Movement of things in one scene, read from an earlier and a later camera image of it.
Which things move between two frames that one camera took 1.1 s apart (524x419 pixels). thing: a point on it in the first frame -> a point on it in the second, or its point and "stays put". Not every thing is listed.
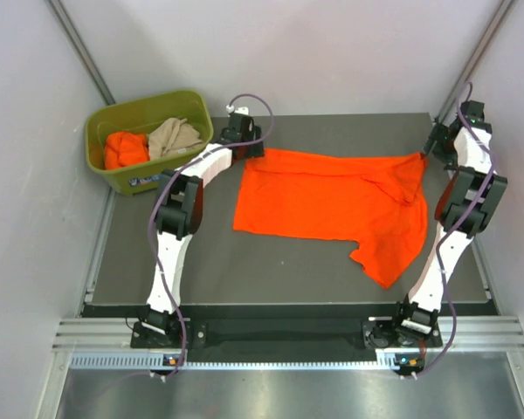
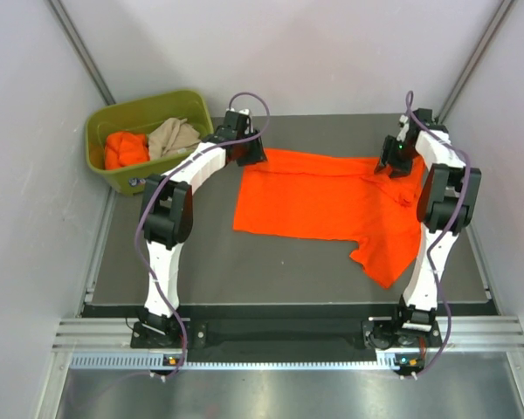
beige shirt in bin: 171,137 stays put
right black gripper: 437,132 -> 398,169
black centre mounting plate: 280,340 stays put
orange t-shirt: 369,201 stays put
